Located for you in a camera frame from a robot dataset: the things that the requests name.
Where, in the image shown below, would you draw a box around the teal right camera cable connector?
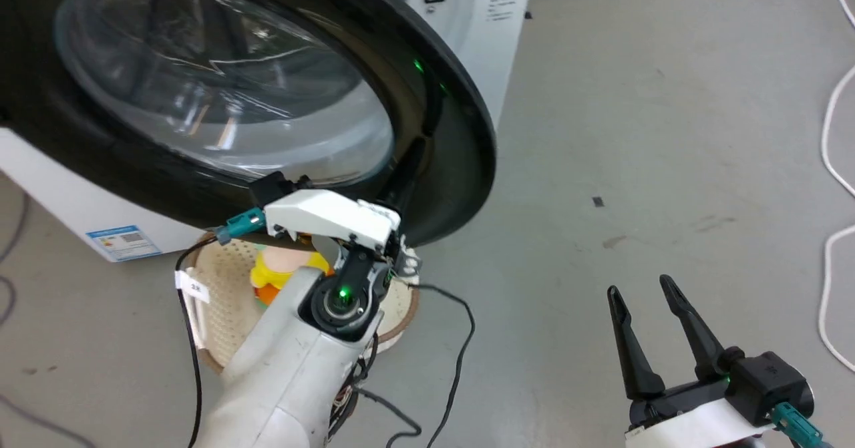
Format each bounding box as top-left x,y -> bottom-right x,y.
770,401 -> 829,448

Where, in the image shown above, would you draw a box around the grey floor cable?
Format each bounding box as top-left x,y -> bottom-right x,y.
0,193 -> 98,448

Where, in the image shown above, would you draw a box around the white floor cable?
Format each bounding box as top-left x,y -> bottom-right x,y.
817,0 -> 855,373

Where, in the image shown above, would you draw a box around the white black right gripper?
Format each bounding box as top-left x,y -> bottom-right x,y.
607,274 -> 777,448

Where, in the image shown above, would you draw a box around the teal camera cable connector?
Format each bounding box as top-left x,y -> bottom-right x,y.
770,401 -> 829,448
214,208 -> 266,244

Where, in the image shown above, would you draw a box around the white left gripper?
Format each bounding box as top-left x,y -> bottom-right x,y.
265,136 -> 430,254

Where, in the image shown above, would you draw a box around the thin black looping cable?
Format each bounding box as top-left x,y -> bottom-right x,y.
351,281 -> 476,448

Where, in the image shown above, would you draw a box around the beige round laundry basket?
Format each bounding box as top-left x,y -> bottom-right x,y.
176,233 -> 423,373

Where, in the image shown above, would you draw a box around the thin black tagged cable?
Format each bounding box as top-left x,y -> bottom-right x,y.
174,234 -> 222,448

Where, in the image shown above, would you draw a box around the white washing machine body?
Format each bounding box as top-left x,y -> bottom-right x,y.
0,0 -> 536,264

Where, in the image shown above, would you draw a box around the black round glass washer door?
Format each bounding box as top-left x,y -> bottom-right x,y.
0,0 -> 498,248

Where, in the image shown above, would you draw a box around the blue energy label sticker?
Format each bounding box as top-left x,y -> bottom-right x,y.
85,224 -> 163,262

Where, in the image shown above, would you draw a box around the yellow orange toy doll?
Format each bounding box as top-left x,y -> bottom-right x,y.
250,244 -> 333,306

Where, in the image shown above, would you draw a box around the teal left camera cable connector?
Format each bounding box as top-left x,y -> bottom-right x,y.
214,208 -> 266,244

